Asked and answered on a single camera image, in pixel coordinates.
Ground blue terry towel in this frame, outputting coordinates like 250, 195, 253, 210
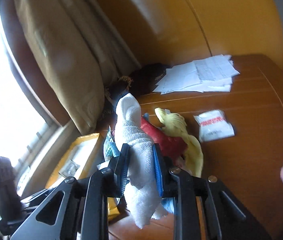
103, 126, 120, 161

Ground red fabric pouch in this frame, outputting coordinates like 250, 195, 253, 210
141, 117, 187, 162

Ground white towel cloth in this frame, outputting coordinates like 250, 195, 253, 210
114, 93, 167, 229

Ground yellow cloth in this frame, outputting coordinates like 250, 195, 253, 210
154, 108, 204, 178

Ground yellow shallow box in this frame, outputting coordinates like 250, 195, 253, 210
44, 132, 121, 221

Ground white packet red text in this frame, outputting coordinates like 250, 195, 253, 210
194, 110, 235, 142

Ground dark fringed scarf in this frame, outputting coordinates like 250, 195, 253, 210
97, 63, 170, 129

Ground stack of white papers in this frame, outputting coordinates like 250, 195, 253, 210
154, 54, 240, 94

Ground beige curtain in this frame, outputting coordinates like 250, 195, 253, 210
14, 0, 140, 134

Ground wooden wardrobe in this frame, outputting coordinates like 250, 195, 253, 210
96, 0, 283, 68

